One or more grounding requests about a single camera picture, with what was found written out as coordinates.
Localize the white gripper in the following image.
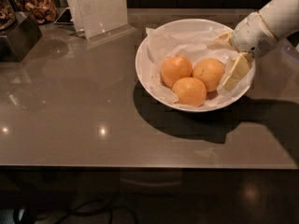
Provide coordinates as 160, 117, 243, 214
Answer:
206, 12, 278, 96

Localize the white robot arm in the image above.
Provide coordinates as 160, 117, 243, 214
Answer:
206, 0, 299, 96

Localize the right orange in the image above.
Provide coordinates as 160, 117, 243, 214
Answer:
192, 58, 225, 92

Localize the orange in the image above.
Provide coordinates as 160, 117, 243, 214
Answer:
172, 77, 206, 107
161, 55, 192, 88
192, 58, 225, 92

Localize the front orange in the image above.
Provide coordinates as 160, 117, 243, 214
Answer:
172, 77, 206, 107

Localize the left orange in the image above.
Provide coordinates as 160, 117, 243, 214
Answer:
161, 55, 192, 88

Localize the white ceramic bowl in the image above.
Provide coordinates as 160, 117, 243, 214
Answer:
135, 19, 255, 112

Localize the clear acrylic sign holder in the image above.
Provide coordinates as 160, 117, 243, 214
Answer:
67, 0, 134, 43

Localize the glass jar of dried snacks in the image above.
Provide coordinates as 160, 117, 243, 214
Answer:
12, 0, 57, 24

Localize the black square box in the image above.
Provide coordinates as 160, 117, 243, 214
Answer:
0, 12, 42, 63

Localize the glass jar at left edge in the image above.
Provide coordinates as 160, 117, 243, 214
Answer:
0, 0, 16, 31

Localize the black floor cable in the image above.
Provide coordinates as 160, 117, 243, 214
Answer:
52, 171, 140, 224

